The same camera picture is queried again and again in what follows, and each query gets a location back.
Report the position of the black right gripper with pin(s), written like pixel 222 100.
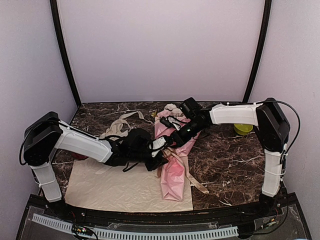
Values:
pixel 178 139

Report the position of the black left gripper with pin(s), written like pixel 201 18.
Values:
pixel 158 161

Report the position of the tan satin ribbon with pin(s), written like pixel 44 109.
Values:
pixel 192 180

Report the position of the pink wrapping paper sheet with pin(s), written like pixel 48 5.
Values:
pixel 172 175

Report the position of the cream printed ribbon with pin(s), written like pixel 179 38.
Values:
pixel 120 127

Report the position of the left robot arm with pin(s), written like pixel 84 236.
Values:
pixel 50 133

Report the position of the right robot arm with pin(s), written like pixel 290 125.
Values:
pixel 269 124

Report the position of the yellow-green plastic bowl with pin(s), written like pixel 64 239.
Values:
pixel 242 129

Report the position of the cream wrapping paper sheet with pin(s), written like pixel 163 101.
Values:
pixel 93 185

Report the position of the red floral bowl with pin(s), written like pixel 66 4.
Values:
pixel 78 156

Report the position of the small circuit board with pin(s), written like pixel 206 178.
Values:
pixel 81 230

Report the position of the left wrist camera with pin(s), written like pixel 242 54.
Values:
pixel 159 144

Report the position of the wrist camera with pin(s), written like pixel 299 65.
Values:
pixel 171 122
pixel 159 144

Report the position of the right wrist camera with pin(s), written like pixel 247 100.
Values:
pixel 171 122

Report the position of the grey slotted cable duct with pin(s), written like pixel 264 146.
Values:
pixel 121 231

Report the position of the right black frame post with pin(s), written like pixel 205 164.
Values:
pixel 259 50

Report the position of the black frame post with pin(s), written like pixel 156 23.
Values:
pixel 63 52
pixel 259 50

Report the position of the left black frame post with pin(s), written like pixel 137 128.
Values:
pixel 63 52

